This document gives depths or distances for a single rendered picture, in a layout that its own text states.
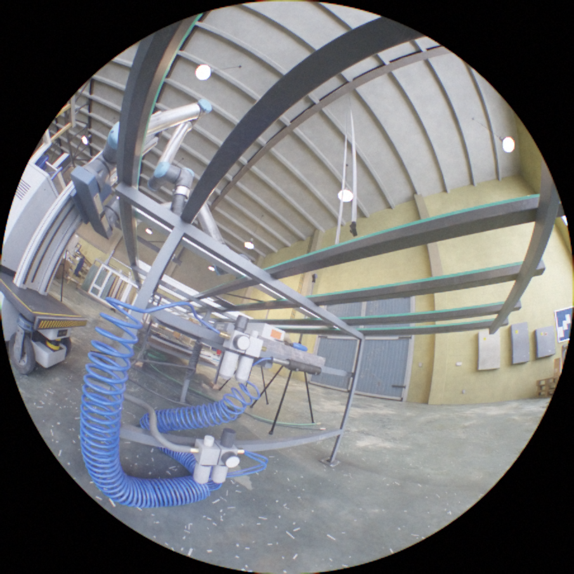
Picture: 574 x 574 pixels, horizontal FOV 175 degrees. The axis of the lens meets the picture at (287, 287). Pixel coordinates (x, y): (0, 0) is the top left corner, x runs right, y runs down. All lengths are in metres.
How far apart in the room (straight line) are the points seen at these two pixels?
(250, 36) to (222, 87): 2.51
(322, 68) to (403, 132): 8.14
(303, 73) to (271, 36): 8.10
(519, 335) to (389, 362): 4.36
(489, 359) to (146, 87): 6.51
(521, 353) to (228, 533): 6.55
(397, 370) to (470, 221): 6.08
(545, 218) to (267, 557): 0.91
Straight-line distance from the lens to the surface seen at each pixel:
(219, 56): 9.12
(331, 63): 0.27
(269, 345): 0.70
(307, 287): 9.18
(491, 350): 6.30
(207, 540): 0.66
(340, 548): 0.74
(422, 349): 6.38
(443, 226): 0.40
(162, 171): 1.04
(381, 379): 6.47
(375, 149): 8.49
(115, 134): 1.00
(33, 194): 1.28
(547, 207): 0.44
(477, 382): 6.35
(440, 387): 5.84
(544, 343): 7.02
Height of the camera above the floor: 0.56
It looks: 23 degrees up
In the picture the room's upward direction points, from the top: 16 degrees clockwise
